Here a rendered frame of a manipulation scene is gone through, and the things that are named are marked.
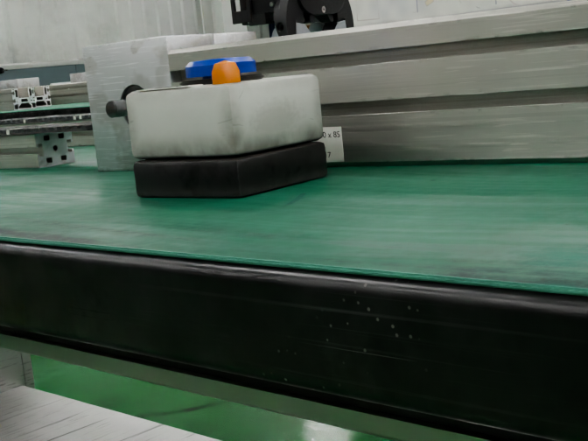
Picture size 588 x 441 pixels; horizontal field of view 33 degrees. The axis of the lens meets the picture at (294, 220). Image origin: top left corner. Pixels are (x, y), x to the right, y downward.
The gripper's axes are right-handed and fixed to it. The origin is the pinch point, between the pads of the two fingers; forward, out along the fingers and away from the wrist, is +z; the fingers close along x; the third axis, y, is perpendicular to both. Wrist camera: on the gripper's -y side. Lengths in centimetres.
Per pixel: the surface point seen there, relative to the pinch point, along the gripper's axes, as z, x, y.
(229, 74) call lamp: -4.1, 35.5, -20.0
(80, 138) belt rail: 1.3, 2.1, 32.5
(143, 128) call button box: -1.7, 36.1, -13.8
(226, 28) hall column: -44, -594, 534
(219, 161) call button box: 0.3, 36.0, -19.1
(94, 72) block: -5.3, 24.0, 3.5
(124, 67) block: -5.3, 24.1, 0.2
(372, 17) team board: -22, -285, 179
